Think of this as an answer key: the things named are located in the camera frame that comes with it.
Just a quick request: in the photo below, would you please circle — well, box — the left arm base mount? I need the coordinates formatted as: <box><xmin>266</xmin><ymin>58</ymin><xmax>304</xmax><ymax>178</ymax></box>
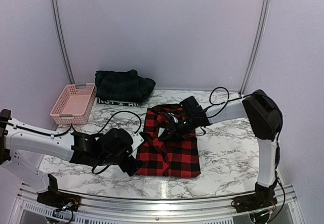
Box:
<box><xmin>36</xmin><ymin>191</ymin><xmax>81</xmax><ymax>212</ymax></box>

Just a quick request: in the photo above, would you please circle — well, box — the green plaid skirt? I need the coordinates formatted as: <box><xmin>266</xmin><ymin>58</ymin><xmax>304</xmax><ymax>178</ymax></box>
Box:
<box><xmin>95</xmin><ymin>69</ymin><xmax>156</xmax><ymax>104</ymax></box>

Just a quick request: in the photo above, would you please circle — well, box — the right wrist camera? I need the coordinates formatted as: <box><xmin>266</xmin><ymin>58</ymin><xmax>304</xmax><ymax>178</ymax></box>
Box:
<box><xmin>165</xmin><ymin>112</ymin><xmax>179</xmax><ymax>123</ymax></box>

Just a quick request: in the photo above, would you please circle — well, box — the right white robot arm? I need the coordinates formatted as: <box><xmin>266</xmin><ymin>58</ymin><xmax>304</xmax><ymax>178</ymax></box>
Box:
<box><xmin>158</xmin><ymin>89</ymin><xmax>283</xmax><ymax>208</ymax></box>

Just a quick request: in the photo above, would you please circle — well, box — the red black plaid shirt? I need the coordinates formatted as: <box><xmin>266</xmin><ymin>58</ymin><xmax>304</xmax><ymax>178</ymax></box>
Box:
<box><xmin>136</xmin><ymin>104</ymin><xmax>200</xmax><ymax>178</ymax></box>

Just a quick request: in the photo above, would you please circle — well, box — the aluminium front table rail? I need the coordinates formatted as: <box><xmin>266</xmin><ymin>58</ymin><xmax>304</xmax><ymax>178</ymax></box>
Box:
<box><xmin>8</xmin><ymin>184</ymin><xmax>306</xmax><ymax>223</ymax></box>

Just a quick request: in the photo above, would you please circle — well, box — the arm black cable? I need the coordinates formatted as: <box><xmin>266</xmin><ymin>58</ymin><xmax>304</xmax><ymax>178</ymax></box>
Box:
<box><xmin>7</xmin><ymin>110</ymin><xmax>142</xmax><ymax>139</ymax></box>
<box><xmin>197</xmin><ymin>86</ymin><xmax>251</xmax><ymax>136</ymax></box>

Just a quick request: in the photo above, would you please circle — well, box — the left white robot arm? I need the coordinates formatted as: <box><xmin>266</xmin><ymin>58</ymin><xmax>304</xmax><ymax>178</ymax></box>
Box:
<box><xmin>1</xmin><ymin>109</ymin><xmax>145</xmax><ymax>206</ymax></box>

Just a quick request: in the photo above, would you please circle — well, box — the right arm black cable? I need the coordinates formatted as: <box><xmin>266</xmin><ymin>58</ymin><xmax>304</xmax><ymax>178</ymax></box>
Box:
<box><xmin>197</xmin><ymin>86</ymin><xmax>251</xmax><ymax>136</ymax></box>

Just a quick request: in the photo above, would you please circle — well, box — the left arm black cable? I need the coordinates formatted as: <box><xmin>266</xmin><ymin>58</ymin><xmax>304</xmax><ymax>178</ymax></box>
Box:
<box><xmin>7</xmin><ymin>110</ymin><xmax>142</xmax><ymax>139</ymax></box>

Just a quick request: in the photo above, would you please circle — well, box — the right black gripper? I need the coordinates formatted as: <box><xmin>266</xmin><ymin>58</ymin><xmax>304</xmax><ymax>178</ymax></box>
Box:
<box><xmin>158</xmin><ymin>115</ymin><xmax>196</xmax><ymax>141</ymax></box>

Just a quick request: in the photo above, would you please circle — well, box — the pink plastic basket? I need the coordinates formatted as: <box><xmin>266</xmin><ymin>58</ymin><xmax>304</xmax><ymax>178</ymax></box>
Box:
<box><xmin>50</xmin><ymin>83</ymin><xmax>96</xmax><ymax>125</ymax></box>

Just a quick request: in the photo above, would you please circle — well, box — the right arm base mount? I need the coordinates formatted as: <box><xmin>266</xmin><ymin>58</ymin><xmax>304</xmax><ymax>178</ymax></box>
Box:
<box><xmin>231</xmin><ymin>194</ymin><xmax>277</xmax><ymax>213</ymax></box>

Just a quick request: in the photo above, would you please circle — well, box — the right aluminium frame post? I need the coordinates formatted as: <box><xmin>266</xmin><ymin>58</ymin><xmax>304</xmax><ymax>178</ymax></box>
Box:
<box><xmin>238</xmin><ymin>0</ymin><xmax>270</xmax><ymax>95</ymax></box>

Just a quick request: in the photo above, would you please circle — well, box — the aluminium frame post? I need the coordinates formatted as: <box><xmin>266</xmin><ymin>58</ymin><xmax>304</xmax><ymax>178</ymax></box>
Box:
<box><xmin>238</xmin><ymin>0</ymin><xmax>270</xmax><ymax>95</ymax></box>
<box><xmin>51</xmin><ymin>0</ymin><xmax>75</xmax><ymax>84</ymax></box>

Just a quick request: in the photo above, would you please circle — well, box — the left aluminium frame post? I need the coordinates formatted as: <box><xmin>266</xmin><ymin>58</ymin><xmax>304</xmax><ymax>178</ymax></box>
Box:
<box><xmin>51</xmin><ymin>0</ymin><xmax>75</xmax><ymax>84</ymax></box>

